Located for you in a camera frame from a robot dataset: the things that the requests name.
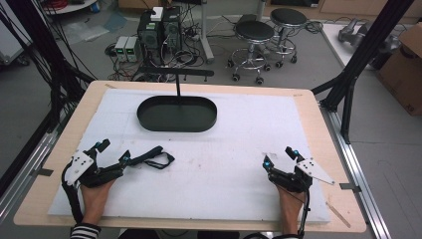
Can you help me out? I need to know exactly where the black computer tower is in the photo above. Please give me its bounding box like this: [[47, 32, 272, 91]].
[[136, 11, 164, 66], [161, 5, 183, 61]]

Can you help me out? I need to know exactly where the black round stool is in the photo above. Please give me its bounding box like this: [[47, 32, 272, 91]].
[[227, 20, 277, 86], [269, 7, 309, 69]]

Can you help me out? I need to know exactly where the black metal frame post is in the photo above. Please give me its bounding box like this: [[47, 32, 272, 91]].
[[311, 0, 416, 144], [0, 0, 96, 133]]

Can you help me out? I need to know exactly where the grey power supply unit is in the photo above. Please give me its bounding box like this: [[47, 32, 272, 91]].
[[113, 35, 129, 63], [124, 35, 141, 64]]

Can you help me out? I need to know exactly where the person's left hand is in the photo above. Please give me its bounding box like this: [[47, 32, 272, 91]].
[[80, 178, 116, 224]]

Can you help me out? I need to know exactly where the grey desk leg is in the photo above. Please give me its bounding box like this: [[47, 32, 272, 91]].
[[198, 0, 216, 65]]

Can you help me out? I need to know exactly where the white round table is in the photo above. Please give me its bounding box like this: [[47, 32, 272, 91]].
[[42, 0, 100, 16]]

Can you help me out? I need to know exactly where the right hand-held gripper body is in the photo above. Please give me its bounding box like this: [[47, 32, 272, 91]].
[[267, 157, 335, 194]]

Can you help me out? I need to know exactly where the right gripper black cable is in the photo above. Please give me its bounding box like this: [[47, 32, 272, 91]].
[[296, 188, 312, 239]]

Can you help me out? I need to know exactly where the small white box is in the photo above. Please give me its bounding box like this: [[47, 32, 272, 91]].
[[149, 6, 164, 23]]

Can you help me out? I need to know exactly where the black tray stand with bar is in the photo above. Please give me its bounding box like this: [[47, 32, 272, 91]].
[[135, 66, 219, 133]]

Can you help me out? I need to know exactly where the white foam mat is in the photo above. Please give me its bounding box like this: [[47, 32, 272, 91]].
[[47, 88, 331, 224]]

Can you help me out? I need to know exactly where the black tape piece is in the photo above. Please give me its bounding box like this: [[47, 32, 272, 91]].
[[30, 167, 55, 177], [338, 182, 362, 193]]

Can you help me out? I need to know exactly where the person's right hand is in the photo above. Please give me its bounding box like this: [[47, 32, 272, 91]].
[[276, 184, 307, 235]]

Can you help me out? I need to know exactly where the thin wooden stick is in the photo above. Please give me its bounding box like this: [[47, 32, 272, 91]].
[[325, 201, 352, 229]]

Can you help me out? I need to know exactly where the brown cardboard box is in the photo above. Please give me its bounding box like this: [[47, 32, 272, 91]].
[[375, 22, 422, 117]]

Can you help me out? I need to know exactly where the black strap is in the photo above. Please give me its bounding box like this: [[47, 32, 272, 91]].
[[126, 145, 176, 170]]

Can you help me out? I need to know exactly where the clear plastic sheet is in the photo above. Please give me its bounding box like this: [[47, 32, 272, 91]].
[[61, 19, 111, 46]]

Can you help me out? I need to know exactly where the tangle of floor cables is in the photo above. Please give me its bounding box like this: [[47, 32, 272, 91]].
[[105, 19, 208, 83]]

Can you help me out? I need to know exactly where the aluminium rail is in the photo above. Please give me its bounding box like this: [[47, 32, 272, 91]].
[[318, 102, 394, 239], [0, 111, 73, 224]]

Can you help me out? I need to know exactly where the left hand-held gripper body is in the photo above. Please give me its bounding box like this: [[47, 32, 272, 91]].
[[65, 148, 125, 189]]

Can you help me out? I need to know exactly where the grey machine part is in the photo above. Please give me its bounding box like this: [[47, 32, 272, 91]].
[[337, 17, 401, 56]]

